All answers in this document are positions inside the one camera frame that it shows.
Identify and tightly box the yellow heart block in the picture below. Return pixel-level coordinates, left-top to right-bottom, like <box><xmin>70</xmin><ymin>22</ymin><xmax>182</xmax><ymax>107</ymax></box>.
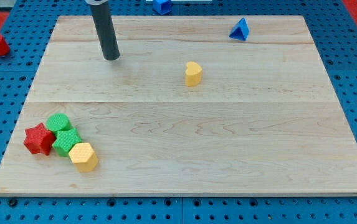
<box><xmin>185</xmin><ymin>61</ymin><xmax>203</xmax><ymax>87</ymax></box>

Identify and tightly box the yellow hexagon block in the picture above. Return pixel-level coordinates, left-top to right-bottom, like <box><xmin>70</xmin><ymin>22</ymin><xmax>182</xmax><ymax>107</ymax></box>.
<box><xmin>69</xmin><ymin>142</ymin><xmax>98</xmax><ymax>172</ymax></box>

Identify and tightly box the wooden board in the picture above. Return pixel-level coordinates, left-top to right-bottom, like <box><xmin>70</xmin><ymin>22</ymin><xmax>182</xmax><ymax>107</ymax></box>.
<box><xmin>0</xmin><ymin>16</ymin><xmax>357</xmax><ymax>197</ymax></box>

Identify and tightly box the blue triangle block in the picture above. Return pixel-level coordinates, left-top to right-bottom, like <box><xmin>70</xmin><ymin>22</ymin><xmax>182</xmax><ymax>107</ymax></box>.
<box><xmin>229</xmin><ymin>17</ymin><xmax>249</xmax><ymax>41</ymax></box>

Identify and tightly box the blue cube block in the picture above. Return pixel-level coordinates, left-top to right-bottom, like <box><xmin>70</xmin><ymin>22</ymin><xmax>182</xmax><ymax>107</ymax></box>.
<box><xmin>153</xmin><ymin>0</ymin><xmax>172</xmax><ymax>15</ymax></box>

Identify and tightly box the green star block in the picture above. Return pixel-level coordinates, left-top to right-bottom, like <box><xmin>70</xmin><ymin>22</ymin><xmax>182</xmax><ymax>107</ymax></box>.
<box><xmin>52</xmin><ymin>128</ymin><xmax>82</xmax><ymax>157</ymax></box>

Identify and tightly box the green cylinder block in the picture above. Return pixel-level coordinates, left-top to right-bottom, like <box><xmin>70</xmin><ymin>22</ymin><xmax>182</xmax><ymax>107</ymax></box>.
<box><xmin>45</xmin><ymin>113</ymin><xmax>73</xmax><ymax>136</ymax></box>

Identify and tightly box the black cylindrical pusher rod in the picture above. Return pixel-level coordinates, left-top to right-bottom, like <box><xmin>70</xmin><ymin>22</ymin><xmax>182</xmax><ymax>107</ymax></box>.
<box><xmin>89</xmin><ymin>2</ymin><xmax>120</xmax><ymax>60</ymax></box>

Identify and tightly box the red star block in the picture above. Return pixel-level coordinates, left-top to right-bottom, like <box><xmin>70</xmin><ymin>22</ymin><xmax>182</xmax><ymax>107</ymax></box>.
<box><xmin>24</xmin><ymin>123</ymin><xmax>56</xmax><ymax>156</ymax></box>

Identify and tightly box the silver rod mount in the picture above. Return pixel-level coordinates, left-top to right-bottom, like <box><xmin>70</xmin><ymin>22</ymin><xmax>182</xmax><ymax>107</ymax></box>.
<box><xmin>85</xmin><ymin>0</ymin><xmax>108</xmax><ymax>6</ymax></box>

